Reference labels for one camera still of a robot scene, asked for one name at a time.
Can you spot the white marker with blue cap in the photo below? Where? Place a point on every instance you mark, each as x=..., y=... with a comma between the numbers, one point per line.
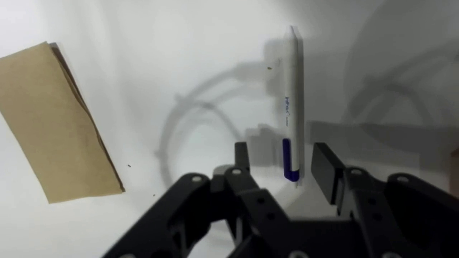
x=293, y=119

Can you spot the large brown paper napkin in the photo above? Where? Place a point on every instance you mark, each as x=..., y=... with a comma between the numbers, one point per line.
x=52, y=123

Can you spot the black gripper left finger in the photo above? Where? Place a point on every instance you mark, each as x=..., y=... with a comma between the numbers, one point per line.
x=220, y=209

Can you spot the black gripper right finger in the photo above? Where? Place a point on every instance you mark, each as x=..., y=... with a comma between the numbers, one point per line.
x=396, y=215

